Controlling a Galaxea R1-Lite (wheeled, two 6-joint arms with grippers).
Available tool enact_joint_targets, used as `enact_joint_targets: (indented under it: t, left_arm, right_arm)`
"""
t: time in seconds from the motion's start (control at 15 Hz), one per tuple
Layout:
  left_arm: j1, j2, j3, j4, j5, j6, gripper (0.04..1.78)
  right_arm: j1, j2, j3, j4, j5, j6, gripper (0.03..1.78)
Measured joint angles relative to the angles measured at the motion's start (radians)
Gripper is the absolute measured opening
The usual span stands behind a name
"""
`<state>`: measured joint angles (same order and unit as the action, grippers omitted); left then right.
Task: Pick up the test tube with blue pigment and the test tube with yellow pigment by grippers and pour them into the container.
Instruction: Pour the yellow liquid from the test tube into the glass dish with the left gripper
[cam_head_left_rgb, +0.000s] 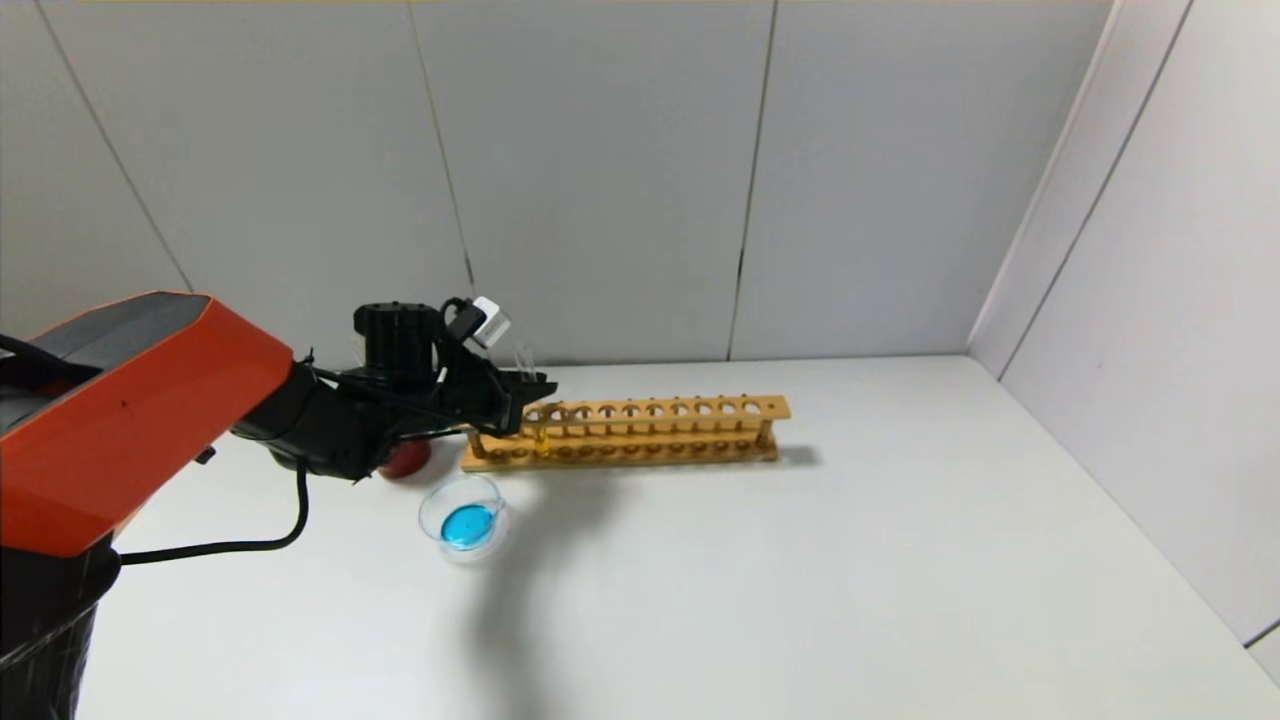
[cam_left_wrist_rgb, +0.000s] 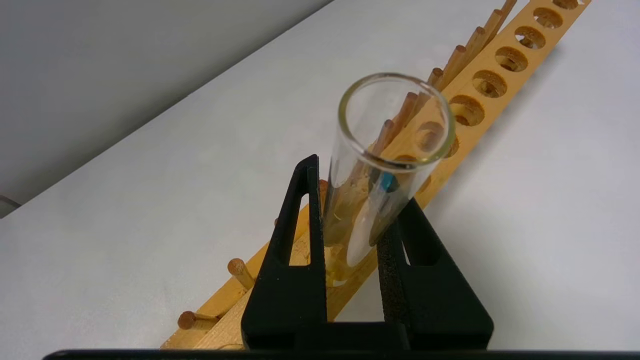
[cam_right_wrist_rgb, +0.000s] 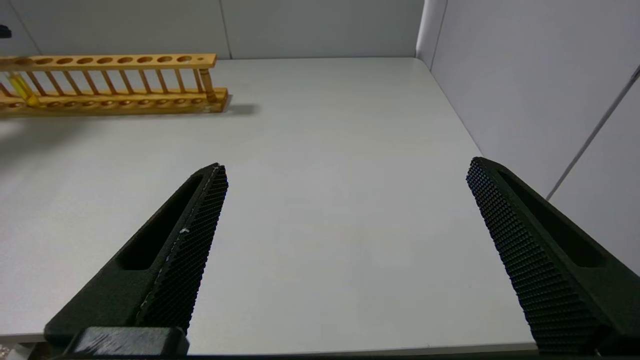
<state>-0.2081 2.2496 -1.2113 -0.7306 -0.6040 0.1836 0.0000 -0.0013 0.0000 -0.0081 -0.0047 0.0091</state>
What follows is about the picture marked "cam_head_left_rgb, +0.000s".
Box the black hanging arm cable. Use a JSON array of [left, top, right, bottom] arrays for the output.
[[115, 465, 311, 567]]

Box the wooden test tube rack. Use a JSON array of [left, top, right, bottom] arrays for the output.
[[460, 394, 792, 473]]

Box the yellow pigment glass test tube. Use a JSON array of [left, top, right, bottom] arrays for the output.
[[513, 344, 551, 460]]

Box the red plastic cup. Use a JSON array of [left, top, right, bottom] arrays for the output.
[[378, 440, 433, 479]]

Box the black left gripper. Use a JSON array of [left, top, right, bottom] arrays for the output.
[[439, 347, 559, 437]]

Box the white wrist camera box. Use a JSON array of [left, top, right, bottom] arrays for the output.
[[445, 296, 512, 349]]

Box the clear glass beaker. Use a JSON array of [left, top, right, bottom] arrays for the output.
[[418, 474, 511, 564]]

